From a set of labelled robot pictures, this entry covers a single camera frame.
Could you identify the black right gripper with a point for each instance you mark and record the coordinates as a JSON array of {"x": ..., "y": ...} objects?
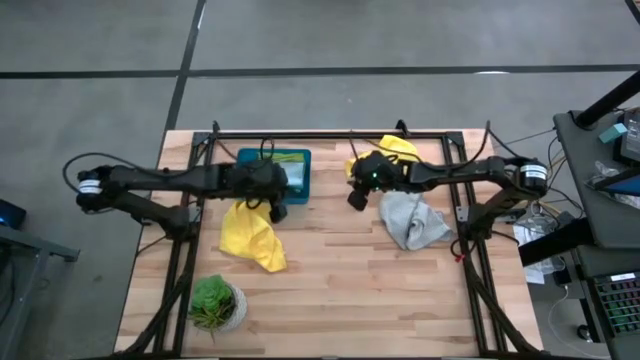
[{"x": 380, "y": 172}]

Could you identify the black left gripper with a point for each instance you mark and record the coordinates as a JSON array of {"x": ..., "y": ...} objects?
[{"x": 257, "y": 180}]

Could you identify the teal plastic bin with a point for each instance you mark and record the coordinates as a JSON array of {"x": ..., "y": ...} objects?
[{"x": 299, "y": 197}]

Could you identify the yellow microfiber towel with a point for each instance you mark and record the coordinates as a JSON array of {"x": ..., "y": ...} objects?
[
  {"x": 250, "y": 240},
  {"x": 400, "y": 146}
]

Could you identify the light blue teal-edged towel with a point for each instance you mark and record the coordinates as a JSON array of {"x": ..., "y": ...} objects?
[{"x": 296, "y": 175}]

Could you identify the lime green microfiber towel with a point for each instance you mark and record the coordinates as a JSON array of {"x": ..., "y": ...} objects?
[{"x": 290, "y": 157}]

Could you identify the grey microfiber towel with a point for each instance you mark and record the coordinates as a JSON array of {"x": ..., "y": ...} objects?
[{"x": 415, "y": 222}]

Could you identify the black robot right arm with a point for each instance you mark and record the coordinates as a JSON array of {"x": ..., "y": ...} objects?
[{"x": 450, "y": 172}]

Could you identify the green succulent in woven pot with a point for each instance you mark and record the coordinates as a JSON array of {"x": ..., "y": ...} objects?
[{"x": 212, "y": 300}]

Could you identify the white paper sheets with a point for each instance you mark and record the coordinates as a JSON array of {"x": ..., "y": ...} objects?
[{"x": 527, "y": 235}]

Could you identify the black desk leg bar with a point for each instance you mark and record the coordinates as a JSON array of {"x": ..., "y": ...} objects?
[{"x": 550, "y": 243}]

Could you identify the grey desk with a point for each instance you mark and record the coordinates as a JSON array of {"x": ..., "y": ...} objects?
[
  {"x": 600, "y": 260},
  {"x": 585, "y": 150}
]

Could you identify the grey metal stand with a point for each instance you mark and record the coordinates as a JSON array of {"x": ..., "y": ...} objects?
[{"x": 35, "y": 242}]

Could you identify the clear plastic bag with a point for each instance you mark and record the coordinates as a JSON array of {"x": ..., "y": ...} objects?
[{"x": 602, "y": 172}]

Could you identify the small teal box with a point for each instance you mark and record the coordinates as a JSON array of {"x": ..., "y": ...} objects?
[{"x": 612, "y": 133}]

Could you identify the black device with blue light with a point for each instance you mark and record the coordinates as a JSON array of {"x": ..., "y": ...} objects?
[{"x": 12, "y": 217}]

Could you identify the blue-screen computer monitor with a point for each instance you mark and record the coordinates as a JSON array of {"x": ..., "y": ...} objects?
[{"x": 627, "y": 186}]

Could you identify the black monitor stand pole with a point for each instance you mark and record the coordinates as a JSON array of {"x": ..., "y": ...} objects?
[{"x": 610, "y": 100}]

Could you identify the black electronic device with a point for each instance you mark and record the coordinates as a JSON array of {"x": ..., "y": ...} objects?
[{"x": 632, "y": 142}]

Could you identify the black backlit keyboard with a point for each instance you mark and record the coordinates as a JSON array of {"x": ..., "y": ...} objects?
[{"x": 620, "y": 305}]

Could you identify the black aluminium rig frame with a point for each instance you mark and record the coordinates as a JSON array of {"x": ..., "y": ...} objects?
[{"x": 325, "y": 135}]

